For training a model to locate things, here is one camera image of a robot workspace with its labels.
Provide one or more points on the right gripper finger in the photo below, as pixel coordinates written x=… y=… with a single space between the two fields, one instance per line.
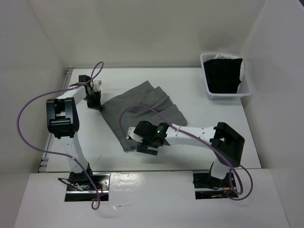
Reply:
x=152 y=151
x=142 y=148

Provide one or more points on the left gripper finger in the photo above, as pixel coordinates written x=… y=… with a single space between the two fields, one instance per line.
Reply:
x=91 y=105
x=98 y=106

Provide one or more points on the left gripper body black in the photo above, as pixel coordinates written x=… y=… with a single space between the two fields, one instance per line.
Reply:
x=95 y=96

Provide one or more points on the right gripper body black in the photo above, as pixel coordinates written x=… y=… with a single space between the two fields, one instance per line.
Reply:
x=148 y=141

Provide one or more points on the grey pleated skirt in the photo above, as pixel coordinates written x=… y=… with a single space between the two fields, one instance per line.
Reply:
x=124 y=111

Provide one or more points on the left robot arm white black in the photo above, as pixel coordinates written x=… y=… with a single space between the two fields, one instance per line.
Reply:
x=63 y=122

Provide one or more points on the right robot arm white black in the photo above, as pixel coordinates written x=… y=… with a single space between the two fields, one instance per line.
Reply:
x=226 y=143

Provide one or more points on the black skirt in basket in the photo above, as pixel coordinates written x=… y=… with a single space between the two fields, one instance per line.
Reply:
x=223 y=75

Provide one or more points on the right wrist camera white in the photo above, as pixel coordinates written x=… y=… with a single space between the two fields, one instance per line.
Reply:
x=131 y=135

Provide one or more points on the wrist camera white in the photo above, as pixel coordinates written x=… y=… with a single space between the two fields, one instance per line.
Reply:
x=131 y=135
x=96 y=85

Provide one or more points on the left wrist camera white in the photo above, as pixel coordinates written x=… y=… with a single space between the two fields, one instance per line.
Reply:
x=96 y=85

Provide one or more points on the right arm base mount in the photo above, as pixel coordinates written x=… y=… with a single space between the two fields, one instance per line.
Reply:
x=207 y=187

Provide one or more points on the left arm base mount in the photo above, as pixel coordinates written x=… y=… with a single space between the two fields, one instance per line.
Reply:
x=78 y=192

